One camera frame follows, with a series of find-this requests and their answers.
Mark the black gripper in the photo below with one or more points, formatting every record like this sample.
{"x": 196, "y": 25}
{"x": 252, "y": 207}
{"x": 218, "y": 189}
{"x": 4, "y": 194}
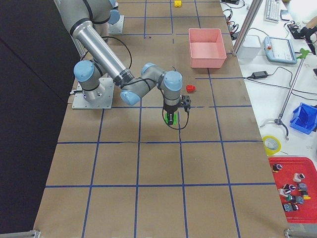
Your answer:
{"x": 170, "y": 109}

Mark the green toy block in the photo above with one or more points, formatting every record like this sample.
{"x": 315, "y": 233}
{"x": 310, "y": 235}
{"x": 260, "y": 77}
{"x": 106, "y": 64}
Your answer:
{"x": 170, "y": 118}

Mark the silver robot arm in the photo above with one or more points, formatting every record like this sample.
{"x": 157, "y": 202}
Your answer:
{"x": 79, "y": 18}
{"x": 114, "y": 13}

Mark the pink plastic box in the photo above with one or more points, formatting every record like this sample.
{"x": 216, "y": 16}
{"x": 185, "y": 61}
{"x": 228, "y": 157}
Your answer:
{"x": 207, "y": 48}

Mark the white square box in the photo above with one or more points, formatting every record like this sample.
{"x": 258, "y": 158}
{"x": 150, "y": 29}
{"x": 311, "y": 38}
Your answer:
{"x": 250, "y": 47}

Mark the person hand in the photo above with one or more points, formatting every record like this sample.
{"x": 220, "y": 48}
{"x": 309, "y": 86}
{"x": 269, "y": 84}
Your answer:
{"x": 312, "y": 23}

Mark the red toy block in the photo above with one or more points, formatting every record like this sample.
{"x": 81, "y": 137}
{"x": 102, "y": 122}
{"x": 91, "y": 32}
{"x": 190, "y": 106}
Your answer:
{"x": 190, "y": 88}

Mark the brown paper table cover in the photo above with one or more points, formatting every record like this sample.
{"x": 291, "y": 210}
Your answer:
{"x": 122, "y": 173}

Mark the black power adapter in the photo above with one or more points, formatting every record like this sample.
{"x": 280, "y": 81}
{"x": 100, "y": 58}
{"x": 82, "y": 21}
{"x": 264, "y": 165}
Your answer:
{"x": 259, "y": 75}

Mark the yellow tape roll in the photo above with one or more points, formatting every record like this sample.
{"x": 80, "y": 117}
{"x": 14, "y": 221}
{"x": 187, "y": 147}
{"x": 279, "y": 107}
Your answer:
{"x": 271, "y": 145}

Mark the yellow toy block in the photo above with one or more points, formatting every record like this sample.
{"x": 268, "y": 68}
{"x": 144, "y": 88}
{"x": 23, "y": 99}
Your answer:
{"x": 177, "y": 3}

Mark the teach pendant tablet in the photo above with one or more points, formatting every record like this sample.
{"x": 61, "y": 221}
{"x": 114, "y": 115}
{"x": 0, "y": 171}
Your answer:
{"x": 279, "y": 50}

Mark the blue plastic bin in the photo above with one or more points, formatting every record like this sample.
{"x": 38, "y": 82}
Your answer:
{"x": 304, "y": 118}

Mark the red parts tray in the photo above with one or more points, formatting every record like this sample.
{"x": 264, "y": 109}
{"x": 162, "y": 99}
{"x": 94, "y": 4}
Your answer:
{"x": 296, "y": 182}

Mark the white keyboard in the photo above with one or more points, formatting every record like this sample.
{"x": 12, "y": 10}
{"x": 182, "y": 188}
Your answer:
{"x": 272, "y": 11}

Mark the black phone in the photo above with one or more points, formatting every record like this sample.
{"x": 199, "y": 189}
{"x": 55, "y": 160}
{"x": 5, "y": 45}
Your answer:
{"x": 284, "y": 15}

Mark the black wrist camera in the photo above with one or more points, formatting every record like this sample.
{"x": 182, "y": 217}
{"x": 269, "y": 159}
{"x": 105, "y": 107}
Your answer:
{"x": 185, "y": 102}

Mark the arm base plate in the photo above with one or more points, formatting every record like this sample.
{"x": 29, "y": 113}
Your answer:
{"x": 116, "y": 28}
{"x": 100, "y": 98}

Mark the aluminium frame post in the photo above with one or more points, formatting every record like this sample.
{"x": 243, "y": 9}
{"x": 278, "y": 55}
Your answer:
{"x": 254, "y": 8}

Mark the green handled reacher grabber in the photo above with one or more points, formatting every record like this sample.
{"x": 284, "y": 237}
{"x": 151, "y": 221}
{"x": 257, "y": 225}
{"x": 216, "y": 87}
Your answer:
{"x": 278, "y": 120}

